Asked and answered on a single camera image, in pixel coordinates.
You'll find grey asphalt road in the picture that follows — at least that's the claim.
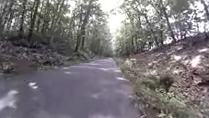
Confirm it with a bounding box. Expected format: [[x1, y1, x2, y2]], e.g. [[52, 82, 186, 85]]
[[0, 52, 150, 118]]

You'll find grass verge strip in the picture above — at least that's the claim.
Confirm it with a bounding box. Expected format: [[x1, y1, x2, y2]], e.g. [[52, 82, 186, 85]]
[[111, 56, 209, 118]]

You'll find leaf-covered earth bank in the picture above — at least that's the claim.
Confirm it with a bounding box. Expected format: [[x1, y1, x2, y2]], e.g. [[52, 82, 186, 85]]
[[0, 37, 97, 78], [123, 35, 209, 118]]

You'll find wood of trees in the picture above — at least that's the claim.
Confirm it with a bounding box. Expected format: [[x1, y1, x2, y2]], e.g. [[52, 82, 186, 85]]
[[0, 0, 117, 59], [112, 0, 209, 62]]

